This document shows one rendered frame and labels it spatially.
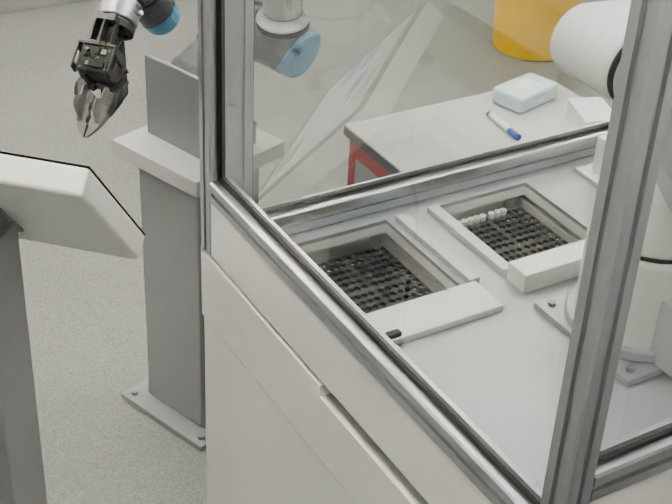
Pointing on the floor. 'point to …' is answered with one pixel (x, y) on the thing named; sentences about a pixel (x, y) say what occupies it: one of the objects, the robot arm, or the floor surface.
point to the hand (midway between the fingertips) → (87, 132)
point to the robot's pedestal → (170, 285)
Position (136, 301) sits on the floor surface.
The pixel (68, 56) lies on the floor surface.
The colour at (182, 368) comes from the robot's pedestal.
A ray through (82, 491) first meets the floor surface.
